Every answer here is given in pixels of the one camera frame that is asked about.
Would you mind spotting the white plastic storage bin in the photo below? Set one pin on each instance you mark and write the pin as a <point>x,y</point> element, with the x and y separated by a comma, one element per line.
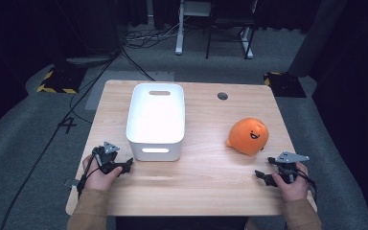
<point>156,118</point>

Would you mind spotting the person's right hand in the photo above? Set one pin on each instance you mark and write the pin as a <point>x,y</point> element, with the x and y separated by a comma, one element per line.
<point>295,190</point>

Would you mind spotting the white desk frame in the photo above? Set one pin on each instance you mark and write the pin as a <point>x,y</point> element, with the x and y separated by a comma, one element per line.
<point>179,35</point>

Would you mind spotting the black yellow striped floor plate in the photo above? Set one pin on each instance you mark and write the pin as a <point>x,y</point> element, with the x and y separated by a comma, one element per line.
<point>62,81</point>
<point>286,84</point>

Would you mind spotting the grey round table grommet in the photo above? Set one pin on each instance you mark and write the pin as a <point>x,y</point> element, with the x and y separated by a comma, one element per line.
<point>222,96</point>

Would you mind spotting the person's dark lap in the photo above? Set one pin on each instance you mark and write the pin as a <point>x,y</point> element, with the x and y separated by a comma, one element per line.
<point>182,223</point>

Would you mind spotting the grey metal stand base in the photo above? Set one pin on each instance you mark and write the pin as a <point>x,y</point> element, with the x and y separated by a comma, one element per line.
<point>87,60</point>

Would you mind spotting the orange smiling plush toy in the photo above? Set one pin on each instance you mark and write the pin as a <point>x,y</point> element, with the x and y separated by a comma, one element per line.
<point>247,135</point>

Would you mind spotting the grey curtain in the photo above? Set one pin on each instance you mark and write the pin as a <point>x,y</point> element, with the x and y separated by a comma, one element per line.
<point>316,35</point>

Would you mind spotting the black metal chair frame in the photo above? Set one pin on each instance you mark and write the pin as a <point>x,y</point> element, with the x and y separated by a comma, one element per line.
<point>230,22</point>

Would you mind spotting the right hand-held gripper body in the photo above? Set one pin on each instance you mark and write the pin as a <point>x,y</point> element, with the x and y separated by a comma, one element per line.
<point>288,169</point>

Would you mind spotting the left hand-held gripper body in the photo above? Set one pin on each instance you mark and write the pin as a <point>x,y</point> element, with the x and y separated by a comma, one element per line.
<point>108,155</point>

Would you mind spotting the person's left hand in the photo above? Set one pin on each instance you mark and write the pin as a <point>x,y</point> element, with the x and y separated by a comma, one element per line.
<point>97,180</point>

